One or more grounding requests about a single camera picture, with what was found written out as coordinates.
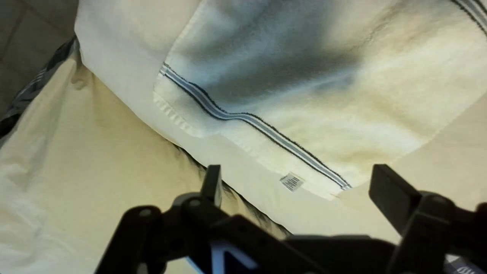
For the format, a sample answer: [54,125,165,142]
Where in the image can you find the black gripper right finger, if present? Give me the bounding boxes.
[366,163,487,274]

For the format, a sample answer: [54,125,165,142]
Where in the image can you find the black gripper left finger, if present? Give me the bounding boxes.
[92,163,286,274]

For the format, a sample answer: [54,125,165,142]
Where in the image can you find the white towel with grey stripes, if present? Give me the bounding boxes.
[74,0,487,241]

